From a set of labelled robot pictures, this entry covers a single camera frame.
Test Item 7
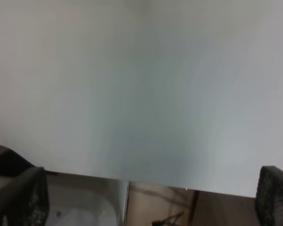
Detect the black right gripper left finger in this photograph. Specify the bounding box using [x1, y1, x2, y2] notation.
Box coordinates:
[0, 167, 49, 226]

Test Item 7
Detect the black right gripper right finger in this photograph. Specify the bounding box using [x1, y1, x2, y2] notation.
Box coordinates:
[255, 166, 283, 226]

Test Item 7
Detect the grey plastic bin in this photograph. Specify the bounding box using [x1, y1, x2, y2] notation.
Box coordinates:
[46, 174, 128, 226]

